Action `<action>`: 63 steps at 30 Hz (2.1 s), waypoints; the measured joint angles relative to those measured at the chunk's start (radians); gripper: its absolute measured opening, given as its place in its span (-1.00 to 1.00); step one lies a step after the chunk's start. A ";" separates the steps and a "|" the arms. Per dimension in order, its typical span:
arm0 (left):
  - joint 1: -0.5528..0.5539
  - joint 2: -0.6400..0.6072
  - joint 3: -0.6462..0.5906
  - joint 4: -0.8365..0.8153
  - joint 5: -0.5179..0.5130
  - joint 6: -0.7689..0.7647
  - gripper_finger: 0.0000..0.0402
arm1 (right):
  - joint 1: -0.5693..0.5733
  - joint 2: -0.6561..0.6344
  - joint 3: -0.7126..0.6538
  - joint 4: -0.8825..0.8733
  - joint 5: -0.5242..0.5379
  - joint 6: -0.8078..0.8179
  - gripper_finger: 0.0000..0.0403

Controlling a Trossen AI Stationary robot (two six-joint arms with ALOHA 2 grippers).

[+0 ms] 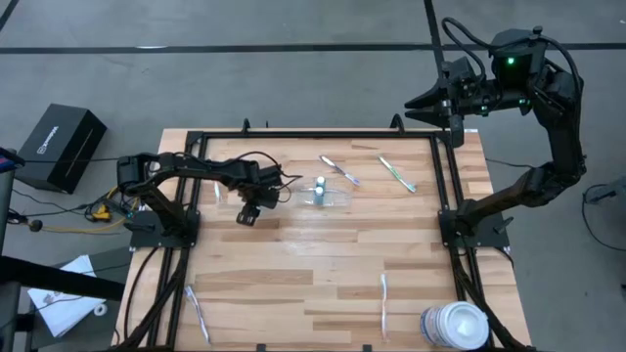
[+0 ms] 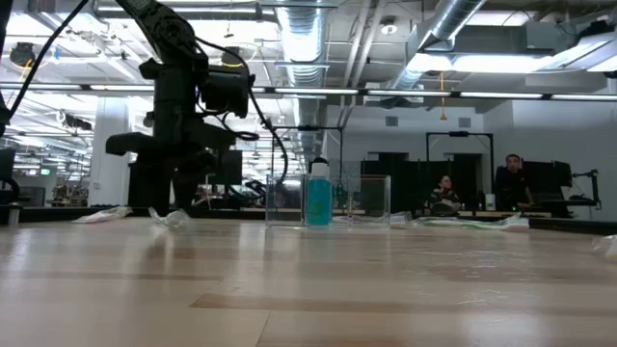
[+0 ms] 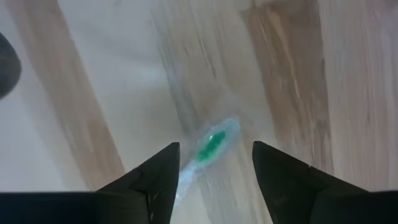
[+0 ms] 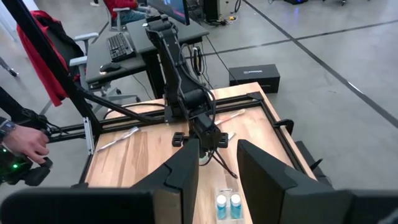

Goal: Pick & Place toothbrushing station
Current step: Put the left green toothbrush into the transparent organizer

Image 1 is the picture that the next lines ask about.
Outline white paper sheet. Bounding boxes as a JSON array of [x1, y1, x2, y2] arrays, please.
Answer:
[[27, 254, 107, 338]]

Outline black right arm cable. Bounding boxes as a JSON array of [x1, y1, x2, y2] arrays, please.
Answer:
[[441, 17, 493, 65]]

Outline purple white toothbrush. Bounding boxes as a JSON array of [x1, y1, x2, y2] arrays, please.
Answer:
[[318, 154, 362, 188]]

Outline black floor cable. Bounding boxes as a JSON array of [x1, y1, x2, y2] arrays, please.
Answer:
[[580, 183, 626, 253]]

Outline black stand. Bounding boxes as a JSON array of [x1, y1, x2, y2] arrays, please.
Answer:
[[0, 256, 126, 352]]

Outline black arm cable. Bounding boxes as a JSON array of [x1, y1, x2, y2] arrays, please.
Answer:
[[234, 150, 304, 204], [441, 17, 493, 65]]

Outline black aluminium table frame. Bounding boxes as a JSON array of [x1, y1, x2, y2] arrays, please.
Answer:
[[110, 116, 539, 352]]

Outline clear plastic organizer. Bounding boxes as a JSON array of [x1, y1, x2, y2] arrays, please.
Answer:
[[291, 181, 354, 210]]

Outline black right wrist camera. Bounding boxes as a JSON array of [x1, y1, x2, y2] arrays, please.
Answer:
[[448, 114, 466, 149]]

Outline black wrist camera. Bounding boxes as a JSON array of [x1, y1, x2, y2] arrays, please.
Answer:
[[448, 114, 466, 149], [257, 165, 285, 188]]

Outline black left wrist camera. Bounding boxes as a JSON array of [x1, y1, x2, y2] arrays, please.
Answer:
[[257, 165, 285, 188]]

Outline black cardboard box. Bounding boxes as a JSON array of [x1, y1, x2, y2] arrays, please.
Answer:
[[14, 103, 108, 195]]

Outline wrapped white toothbrush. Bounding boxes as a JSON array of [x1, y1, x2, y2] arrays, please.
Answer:
[[183, 285, 212, 345], [379, 273, 389, 342]]

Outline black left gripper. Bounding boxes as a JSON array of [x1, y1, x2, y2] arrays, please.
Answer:
[[233, 168, 281, 227]]

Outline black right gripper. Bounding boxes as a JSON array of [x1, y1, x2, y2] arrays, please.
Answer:
[[404, 56, 495, 129]]

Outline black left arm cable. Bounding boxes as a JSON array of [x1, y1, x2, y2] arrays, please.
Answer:
[[234, 150, 304, 204]]

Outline white cylindrical canister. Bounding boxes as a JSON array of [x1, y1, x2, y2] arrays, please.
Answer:
[[419, 301, 491, 351]]

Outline yellow floor cable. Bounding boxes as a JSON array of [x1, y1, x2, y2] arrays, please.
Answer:
[[41, 217, 128, 235]]

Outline green white toothbrush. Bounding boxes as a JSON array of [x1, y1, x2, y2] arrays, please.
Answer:
[[376, 154, 418, 194]]

